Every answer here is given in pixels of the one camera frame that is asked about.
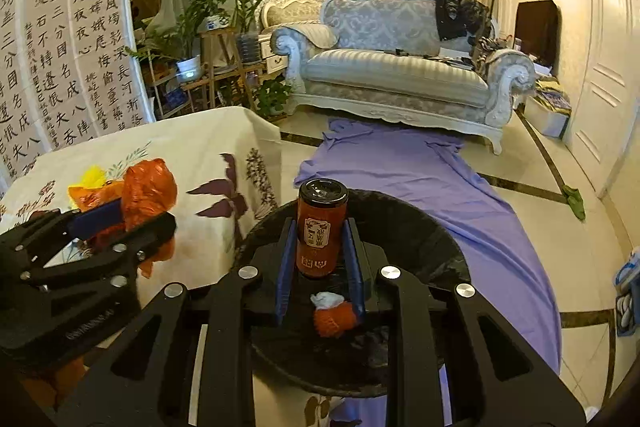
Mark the green cloth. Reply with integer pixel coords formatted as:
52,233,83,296
561,184,587,222

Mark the white side table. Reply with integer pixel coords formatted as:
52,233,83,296
257,34,292,76

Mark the black bag-lined trash bin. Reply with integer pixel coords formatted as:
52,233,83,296
234,188,472,399

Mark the small green floor plant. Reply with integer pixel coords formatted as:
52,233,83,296
254,77,294,118

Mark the dark patterned cloth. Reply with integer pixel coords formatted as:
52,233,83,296
470,34,512,76

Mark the white box of items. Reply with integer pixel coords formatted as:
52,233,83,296
522,77,573,139

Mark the tall green plant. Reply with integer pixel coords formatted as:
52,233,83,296
172,0,232,58

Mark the purple floor cloth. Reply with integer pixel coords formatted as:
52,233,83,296
292,117,563,427

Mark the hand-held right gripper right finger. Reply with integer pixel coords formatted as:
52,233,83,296
344,217,586,427

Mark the ornate grey sofa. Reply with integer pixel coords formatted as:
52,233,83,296
270,0,537,155

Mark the black garment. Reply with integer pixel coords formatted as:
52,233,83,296
432,0,493,42

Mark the leafy plant in dark pot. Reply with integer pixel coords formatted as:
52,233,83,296
221,0,279,64

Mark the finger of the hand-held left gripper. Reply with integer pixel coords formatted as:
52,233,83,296
17,213,179,295
0,199,125,275

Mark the low plant shelf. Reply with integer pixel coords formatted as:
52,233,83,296
144,47,211,120

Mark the yellow cloth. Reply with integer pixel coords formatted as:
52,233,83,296
67,166,110,198

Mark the ornate cream armchair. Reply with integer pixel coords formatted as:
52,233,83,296
260,0,323,30

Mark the white panel door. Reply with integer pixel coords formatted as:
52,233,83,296
562,0,637,198

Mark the white plant pot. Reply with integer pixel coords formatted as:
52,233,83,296
176,55,202,81

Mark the floral tablecloth table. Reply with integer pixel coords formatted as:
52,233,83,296
0,107,346,427

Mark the orange plastic bag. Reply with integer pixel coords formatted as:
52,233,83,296
67,158,179,280

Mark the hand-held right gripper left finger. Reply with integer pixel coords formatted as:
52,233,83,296
55,217,301,427

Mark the orange bottle with black cap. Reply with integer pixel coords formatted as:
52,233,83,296
296,178,349,279

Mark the dark wooden cabinet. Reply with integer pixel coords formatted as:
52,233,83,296
515,0,560,68

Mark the calligraphy screen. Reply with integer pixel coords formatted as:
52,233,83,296
0,0,151,192

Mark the white tissue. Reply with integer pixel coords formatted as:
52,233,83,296
310,292,344,310

